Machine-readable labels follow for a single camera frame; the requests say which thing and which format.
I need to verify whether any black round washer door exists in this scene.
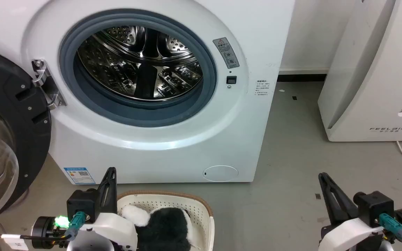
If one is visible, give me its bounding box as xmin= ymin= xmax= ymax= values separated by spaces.
xmin=0 ymin=46 xmax=52 ymax=228

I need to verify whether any blue energy label sticker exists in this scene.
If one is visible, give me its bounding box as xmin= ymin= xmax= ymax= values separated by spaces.
xmin=64 ymin=167 xmax=96 ymax=185

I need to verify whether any stainless steel washing machine drum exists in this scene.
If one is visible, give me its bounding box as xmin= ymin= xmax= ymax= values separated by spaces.
xmin=77 ymin=25 xmax=203 ymax=102

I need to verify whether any white cable label tag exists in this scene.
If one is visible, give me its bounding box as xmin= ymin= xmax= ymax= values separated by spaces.
xmin=0 ymin=234 xmax=30 ymax=250

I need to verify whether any round white filter cover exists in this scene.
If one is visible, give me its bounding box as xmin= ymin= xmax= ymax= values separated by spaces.
xmin=203 ymin=165 xmax=239 ymax=182

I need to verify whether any white perforated laundry basket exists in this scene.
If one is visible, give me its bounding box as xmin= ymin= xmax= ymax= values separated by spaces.
xmin=117 ymin=191 xmax=215 ymax=251

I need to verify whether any white front-load washing machine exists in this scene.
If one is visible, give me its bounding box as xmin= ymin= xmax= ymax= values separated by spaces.
xmin=0 ymin=0 xmax=296 ymax=185

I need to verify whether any grey warning sticker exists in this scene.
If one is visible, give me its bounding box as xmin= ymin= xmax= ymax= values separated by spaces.
xmin=213 ymin=37 xmax=240 ymax=69

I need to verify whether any chrome washing machine door hinge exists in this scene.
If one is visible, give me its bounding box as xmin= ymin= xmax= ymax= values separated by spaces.
xmin=31 ymin=59 xmax=66 ymax=111

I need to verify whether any black and white plush toy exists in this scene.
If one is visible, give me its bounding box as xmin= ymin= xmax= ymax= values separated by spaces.
xmin=121 ymin=205 xmax=193 ymax=251

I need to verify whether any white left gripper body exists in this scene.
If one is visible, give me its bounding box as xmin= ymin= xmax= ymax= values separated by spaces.
xmin=67 ymin=212 xmax=139 ymax=251

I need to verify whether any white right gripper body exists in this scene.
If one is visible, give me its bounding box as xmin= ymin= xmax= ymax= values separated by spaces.
xmin=319 ymin=217 xmax=386 ymax=251

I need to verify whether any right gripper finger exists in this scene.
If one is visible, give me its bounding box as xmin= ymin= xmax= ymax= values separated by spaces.
xmin=318 ymin=172 xmax=341 ymax=226
xmin=323 ymin=173 xmax=359 ymax=223

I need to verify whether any grey rubber door gasket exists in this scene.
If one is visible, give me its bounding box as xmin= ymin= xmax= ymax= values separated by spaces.
xmin=59 ymin=9 xmax=218 ymax=128

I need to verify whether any small white text sticker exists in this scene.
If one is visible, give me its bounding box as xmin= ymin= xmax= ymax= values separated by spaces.
xmin=255 ymin=80 xmax=270 ymax=96

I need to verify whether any black baseboard strip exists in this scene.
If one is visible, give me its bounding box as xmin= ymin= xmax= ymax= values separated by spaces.
xmin=278 ymin=74 xmax=327 ymax=83

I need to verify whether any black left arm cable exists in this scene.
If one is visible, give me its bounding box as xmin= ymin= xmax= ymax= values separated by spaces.
xmin=0 ymin=211 xmax=87 ymax=244

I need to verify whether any white air purifier appliance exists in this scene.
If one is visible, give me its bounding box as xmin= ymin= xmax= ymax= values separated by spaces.
xmin=318 ymin=0 xmax=402 ymax=142

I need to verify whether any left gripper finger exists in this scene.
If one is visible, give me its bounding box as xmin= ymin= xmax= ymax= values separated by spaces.
xmin=96 ymin=167 xmax=113 ymax=214
xmin=103 ymin=168 xmax=118 ymax=214

